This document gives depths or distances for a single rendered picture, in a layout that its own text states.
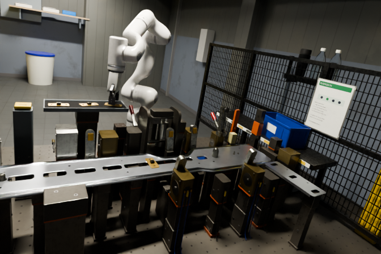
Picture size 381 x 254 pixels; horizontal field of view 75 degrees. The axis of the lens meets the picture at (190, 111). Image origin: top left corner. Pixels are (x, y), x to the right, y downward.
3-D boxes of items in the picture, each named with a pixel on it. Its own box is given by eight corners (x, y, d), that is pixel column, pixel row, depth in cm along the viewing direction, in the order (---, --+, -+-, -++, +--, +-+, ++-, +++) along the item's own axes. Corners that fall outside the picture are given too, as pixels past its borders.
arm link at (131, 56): (160, 36, 138) (137, 68, 119) (133, 32, 141) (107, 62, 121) (158, 21, 132) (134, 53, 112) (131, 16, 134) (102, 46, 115)
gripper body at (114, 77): (110, 66, 126) (109, 88, 129) (105, 68, 116) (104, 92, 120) (125, 68, 127) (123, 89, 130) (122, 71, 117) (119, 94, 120)
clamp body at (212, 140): (205, 189, 150) (216, 135, 140) (197, 181, 158) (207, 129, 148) (214, 187, 153) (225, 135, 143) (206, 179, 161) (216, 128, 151)
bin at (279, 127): (284, 148, 144) (290, 128, 140) (254, 128, 171) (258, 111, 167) (305, 148, 150) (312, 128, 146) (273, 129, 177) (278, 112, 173)
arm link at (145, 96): (131, 115, 169) (135, 81, 162) (156, 122, 166) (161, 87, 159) (123, 121, 158) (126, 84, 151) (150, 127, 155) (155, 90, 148)
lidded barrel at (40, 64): (54, 81, 624) (55, 53, 604) (54, 86, 576) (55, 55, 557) (26, 79, 595) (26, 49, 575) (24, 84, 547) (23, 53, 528)
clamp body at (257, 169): (242, 243, 113) (261, 176, 104) (227, 225, 123) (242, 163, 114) (253, 239, 117) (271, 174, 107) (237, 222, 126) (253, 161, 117)
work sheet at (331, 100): (337, 140, 138) (356, 86, 130) (303, 125, 157) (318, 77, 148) (339, 139, 139) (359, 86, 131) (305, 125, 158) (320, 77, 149)
